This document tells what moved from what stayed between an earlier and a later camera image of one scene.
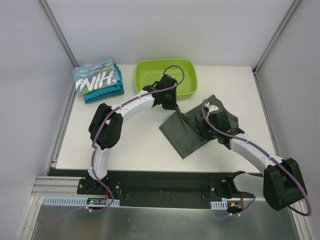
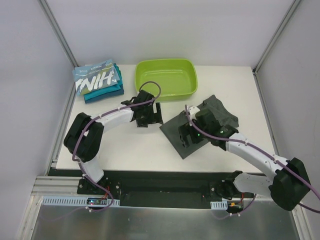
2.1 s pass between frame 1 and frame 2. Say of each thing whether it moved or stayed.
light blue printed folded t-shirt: stayed
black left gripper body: moved
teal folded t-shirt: stayed
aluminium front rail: stayed
